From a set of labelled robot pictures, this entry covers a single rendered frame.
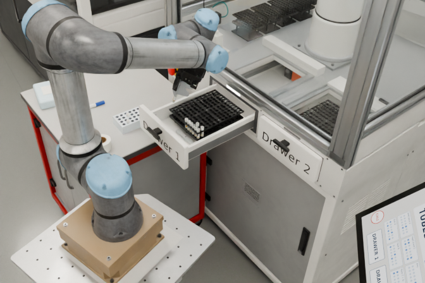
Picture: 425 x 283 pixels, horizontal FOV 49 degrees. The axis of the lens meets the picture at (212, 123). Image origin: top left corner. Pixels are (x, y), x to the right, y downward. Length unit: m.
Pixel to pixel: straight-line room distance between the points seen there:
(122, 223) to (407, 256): 0.74
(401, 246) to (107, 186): 0.75
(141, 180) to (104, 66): 0.99
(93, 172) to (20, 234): 1.40
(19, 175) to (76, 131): 1.67
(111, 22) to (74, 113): 1.16
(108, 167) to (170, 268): 0.38
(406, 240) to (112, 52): 0.82
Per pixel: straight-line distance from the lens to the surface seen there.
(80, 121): 1.28
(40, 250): 1.58
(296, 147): 1.64
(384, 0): 1.26
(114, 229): 1.39
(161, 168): 2.01
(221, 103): 1.82
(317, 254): 1.91
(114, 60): 1.06
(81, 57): 1.05
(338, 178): 1.60
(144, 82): 2.19
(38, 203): 2.76
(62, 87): 1.21
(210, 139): 1.68
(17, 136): 3.23
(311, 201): 1.78
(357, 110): 1.43
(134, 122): 1.90
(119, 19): 2.39
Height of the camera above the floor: 1.99
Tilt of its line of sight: 39 degrees down
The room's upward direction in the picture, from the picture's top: 2 degrees clockwise
